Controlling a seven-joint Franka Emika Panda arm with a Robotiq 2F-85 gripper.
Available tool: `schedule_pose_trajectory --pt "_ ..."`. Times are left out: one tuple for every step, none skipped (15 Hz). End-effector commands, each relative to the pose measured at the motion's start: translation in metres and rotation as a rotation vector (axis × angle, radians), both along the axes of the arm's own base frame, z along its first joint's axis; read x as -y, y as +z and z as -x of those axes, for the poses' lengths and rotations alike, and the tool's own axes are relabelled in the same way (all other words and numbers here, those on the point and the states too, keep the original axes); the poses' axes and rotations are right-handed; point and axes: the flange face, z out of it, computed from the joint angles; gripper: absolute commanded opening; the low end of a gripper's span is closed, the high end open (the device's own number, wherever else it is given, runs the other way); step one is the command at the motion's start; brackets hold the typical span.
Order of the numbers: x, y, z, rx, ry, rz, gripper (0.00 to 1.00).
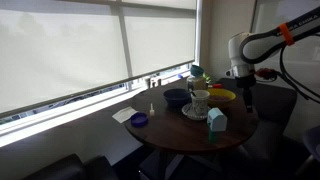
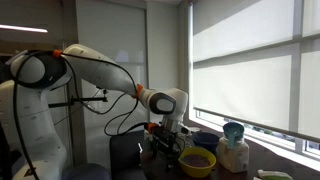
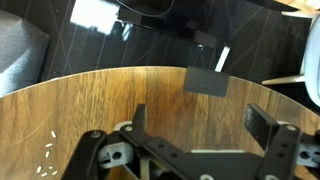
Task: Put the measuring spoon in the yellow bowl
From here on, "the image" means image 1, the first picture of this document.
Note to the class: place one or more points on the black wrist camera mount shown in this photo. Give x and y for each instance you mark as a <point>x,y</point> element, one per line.
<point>246,81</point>

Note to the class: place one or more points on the small white bottle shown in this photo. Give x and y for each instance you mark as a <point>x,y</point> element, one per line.
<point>152,110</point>

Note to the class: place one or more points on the red object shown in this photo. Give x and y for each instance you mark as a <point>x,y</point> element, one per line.
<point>217,86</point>

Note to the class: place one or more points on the black and white patterned cup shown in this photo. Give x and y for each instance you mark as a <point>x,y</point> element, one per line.
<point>200,105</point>

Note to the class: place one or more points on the side wall roller blind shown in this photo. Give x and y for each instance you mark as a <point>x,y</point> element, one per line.
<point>266,13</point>

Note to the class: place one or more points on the wide white roller blind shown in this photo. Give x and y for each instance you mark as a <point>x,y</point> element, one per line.
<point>60,50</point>

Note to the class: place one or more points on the small purple bowl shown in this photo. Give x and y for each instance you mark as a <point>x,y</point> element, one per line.
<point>139,119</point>

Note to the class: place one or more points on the dark grey bench sofa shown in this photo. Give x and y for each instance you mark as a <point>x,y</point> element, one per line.
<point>276,100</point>

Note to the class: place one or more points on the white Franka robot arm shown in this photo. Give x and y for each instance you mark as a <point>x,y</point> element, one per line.
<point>263,43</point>

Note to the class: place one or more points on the light blue house-shaped box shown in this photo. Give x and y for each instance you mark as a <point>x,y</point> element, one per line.
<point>216,120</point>

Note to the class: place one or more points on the patterned white plate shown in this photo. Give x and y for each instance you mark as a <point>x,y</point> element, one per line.
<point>190,112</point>

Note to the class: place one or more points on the clear rice container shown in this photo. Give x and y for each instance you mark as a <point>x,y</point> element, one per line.
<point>196,83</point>

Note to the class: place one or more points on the black leather chair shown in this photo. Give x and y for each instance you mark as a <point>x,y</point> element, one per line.
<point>66,168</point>

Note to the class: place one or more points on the white paper napkin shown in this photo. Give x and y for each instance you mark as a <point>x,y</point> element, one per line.
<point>124,114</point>

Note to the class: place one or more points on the blue chair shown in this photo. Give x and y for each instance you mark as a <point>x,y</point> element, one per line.
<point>313,140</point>

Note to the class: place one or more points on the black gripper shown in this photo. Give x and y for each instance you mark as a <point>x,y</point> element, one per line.
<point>247,95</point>

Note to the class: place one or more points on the green objects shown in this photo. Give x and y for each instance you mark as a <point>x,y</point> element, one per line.
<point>207,77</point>

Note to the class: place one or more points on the green block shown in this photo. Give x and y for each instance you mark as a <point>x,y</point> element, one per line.
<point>212,136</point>

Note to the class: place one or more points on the small sill container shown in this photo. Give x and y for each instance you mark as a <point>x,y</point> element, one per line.
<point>154,82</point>
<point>147,82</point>
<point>159,81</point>

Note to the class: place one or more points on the small blue sill object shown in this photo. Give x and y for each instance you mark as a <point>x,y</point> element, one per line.
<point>180,76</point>

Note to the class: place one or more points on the round dark wooden table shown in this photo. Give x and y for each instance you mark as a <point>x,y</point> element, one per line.
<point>186,133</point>

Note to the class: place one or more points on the narrow white roller blind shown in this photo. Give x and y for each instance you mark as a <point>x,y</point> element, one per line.
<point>160,40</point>

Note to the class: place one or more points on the dark blue bowl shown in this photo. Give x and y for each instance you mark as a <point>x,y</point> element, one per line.
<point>176,96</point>

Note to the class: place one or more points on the yellow bowl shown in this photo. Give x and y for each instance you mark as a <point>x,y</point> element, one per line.
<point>221,103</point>

